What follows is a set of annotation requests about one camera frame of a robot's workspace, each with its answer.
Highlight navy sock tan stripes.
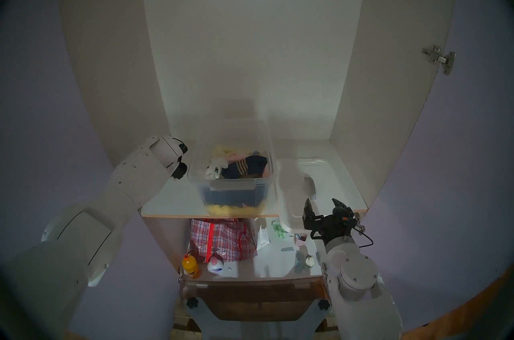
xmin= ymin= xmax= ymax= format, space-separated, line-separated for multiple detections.
xmin=221 ymin=155 xmax=268 ymax=180

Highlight white bin lid grey handle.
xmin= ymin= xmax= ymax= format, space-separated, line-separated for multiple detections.
xmin=276 ymin=158 xmax=352 ymax=233

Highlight blue folded cloth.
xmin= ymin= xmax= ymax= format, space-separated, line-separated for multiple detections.
xmin=201 ymin=187 xmax=267 ymax=207

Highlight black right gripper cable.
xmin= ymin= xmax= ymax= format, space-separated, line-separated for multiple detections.
xmin=349 ymin=223 xmax=374 ymax=248

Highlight pale yellow sock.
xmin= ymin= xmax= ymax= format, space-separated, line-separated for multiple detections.
xmin=213 ymin=145 xmax=241 ymax=159

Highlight red plaid woven bag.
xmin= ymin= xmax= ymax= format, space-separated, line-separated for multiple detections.
xmin=190 ymin=218 xmax=257 ymax=263

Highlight white sock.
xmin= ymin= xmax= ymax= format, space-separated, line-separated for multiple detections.
xmin=206 ymin=157 xmax=228 ymax=180

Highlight orange bottle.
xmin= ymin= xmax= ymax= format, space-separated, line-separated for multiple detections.
xmin=182 ymin=253 xmax=200 ymax=279

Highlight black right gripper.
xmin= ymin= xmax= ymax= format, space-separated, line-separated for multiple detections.
xmin=302 ymin=198 xmax=358 ymax=243

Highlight clear plastic storage bin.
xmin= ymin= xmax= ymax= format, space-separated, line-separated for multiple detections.
xmin=188 ymin=119 xmax=278 ymax=219

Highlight metal door hinge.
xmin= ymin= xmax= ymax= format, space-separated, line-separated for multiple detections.
xmin=422 ymin=45 xmax=456 ymax=76

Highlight beige wardrobe cabinet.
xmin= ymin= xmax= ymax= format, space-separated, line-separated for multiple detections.
xmin=56 ymin=0 xmax=458 ymax=283

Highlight white paper carton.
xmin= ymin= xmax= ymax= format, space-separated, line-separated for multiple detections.
xmin=256 ymin=223 xmax=270 ymax=251

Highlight brown wooden front panel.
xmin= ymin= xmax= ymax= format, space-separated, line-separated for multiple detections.
xmin=181 ymin=279 xmax=332 ymax=322

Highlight green packet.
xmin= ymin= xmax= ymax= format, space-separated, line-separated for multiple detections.
xmin=271 ymin=219 xmax=288 ymax=240

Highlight yellow cloth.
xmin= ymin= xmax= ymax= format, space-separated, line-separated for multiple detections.
xmin=205 ymin=203 xmax=265 ymax=218

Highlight white cabinet shelf board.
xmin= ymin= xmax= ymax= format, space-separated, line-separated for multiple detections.
xmin=141 ymin=139 xmax=368 ymax=219

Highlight lilac cabinet door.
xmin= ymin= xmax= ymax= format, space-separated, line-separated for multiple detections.
xmin=0 ymin=0 xmax=181 ymax=340
xmin=363 ymin=0 xmax=514 ymax=332

